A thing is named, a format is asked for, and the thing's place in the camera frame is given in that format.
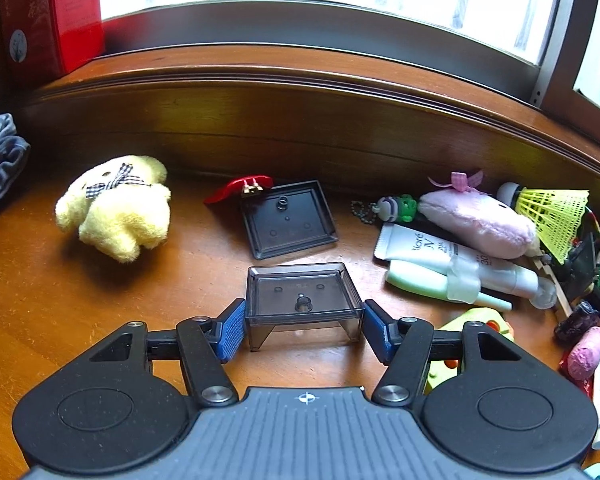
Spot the dark purple roll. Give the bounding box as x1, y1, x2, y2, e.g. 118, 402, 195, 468
553, 301, 600, 346

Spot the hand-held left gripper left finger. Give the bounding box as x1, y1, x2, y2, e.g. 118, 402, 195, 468
86, 298, 247, 408

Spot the pink plush toy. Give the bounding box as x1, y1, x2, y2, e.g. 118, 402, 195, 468
418, 171, 539, 260

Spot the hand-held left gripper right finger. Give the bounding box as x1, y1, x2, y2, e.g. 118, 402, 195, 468
363, 299, 524, 408

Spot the yellow plush toy checked bow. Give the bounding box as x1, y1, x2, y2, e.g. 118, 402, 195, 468
55, 155, 173, 264

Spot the pink wrapped roll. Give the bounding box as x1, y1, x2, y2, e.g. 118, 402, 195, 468
566, 326, 600, 382

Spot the red clip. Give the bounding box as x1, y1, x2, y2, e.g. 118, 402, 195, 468
203, 175, 274, 206

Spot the red gift box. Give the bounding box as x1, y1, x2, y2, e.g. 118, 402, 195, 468
0, 0, 106, 82

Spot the mint green bottle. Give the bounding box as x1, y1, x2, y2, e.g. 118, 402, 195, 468
384, 258, 514, 312

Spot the wooden desktop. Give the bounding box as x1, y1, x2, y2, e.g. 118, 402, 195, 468
0, 46, 600, 480

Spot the yellow nylon shuttlecock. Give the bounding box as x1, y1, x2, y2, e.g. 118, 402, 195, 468
496, 182, 592, 264

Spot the dark flat plastic tray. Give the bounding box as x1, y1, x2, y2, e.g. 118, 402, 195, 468
240, 179, 341, 261

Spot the dark transparent plastic box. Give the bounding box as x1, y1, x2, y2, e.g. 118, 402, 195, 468
244, 262, 366, 352

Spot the bead chain keychain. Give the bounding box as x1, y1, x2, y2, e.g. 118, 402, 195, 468
350, 193, 419, 224

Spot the white cream tube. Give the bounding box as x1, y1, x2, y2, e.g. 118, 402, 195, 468
373, 223, 541, 307

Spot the grey clothing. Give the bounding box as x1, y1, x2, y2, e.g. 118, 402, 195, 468
0, 99, 32, 223

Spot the lime green toy gun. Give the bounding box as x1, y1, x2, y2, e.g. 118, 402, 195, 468
424, 306, 517, 397

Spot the wooden stick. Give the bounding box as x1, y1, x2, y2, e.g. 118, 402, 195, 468
529, 254, 574, 319

